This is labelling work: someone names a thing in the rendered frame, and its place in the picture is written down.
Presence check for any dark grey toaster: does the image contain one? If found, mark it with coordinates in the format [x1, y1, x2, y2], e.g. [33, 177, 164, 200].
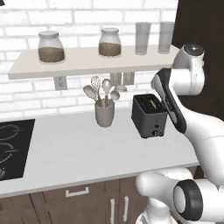
[130, 93, 169, 139]

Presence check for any bread slice in toaster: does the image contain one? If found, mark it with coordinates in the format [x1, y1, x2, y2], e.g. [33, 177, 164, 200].
[147, 99, 158, 110]

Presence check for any grey utensil pot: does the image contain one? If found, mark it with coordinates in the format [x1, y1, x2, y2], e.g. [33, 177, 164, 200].
[94, 98, 116, 129]

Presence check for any pale wooden spoon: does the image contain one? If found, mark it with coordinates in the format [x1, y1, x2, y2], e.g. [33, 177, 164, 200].
[82, 84, 102, 107]
[101, 78, 113, 108]
[108, 90, 121, 103]

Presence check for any pale spatula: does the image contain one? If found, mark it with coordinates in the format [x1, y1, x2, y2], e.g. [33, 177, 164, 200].
[114, 84, 128, 93]

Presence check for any metal whisk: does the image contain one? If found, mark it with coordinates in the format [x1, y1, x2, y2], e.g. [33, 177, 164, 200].
[90, 74, 103, 102]

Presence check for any glass jar with brown contents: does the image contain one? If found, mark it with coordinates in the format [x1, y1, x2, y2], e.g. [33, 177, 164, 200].
[98, 27, 123, 58]
[37, 30, 66, 64]

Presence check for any brown cupboard door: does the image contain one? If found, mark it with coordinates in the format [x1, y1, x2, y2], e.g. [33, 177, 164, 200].
[0, 193, 38, 224]
[118, 175, 148, 224]
[107, 178, 122, 224]

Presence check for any clear drinking glass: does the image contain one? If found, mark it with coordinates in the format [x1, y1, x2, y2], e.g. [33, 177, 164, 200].
[134, 22, 152, 56]
[157, 21, 175, 55]

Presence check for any brown drawer front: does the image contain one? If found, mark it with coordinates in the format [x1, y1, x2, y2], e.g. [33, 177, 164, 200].
[30, 180, 110, 224]

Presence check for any black hob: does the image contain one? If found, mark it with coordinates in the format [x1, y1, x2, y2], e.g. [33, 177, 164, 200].
[0, 118, 36, 182]

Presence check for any dark brown tall cabinet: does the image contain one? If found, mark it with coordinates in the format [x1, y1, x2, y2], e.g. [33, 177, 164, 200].
[171, 0, 224, 121]

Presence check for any white wall outlet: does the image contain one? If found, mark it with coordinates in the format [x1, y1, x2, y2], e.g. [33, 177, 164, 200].
[109, 72, 123, 87]
[53, 75, 68, 91]
[122, 71, 136, 86]

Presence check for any white wall shelf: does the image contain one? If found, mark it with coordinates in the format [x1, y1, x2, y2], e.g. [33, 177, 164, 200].
[7, 45, 180, 81]

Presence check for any white drawer handle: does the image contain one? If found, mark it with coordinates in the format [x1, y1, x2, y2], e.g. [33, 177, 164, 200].
[65, 186, 90, 199]

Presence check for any white cupboard door handle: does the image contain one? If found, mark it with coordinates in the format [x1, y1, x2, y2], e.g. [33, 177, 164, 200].
[109, 198, 116, 224]
[122, 195, 130, 223]

